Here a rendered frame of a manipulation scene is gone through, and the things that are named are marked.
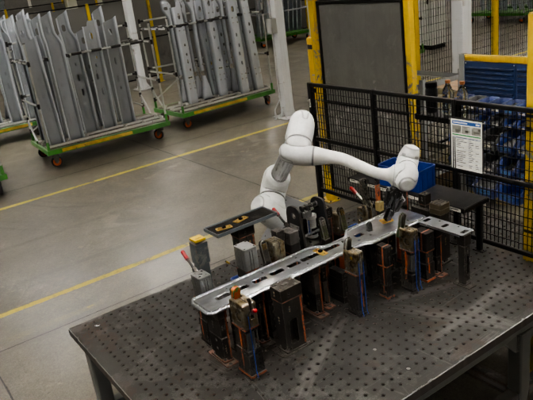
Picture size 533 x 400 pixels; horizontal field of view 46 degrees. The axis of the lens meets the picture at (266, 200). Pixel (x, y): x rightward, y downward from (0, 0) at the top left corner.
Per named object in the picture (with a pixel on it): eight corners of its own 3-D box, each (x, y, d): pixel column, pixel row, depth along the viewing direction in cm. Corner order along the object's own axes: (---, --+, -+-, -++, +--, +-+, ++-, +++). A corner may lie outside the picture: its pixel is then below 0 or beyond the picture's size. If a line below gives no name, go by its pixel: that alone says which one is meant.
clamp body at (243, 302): (253, 383, 272) (241, 310, 259) (234, 368, 284) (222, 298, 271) (273, 372, 278) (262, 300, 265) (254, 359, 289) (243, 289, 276)
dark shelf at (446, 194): (463, 214, 336) (463, 209, 335) (347, 181, 406) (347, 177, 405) (489, 201, 347) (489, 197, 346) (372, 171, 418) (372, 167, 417)
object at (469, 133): (483, 175, 345) (483, 121, 334) (450, 168, 363) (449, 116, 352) (485, 175, 346) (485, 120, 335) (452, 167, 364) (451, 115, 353)
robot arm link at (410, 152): (393, 165, 327) (393, 177, 316) (401, 138, 319) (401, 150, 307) (413, 170, 326) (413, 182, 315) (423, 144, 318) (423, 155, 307)
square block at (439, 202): (442, 266, 348) (440, 205, 336) (430, 262, 354) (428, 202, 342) (451, 261, 352) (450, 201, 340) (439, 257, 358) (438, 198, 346)
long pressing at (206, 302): (212, 319, 269) (212, 317, 269) (186, 301, 287) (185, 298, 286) (429, 217, 340) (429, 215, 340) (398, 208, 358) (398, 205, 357)
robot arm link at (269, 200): (268, 234, 387) (243, 218, 374) (273, 208, 396) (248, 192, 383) (288, 228, 377) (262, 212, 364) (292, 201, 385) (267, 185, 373)
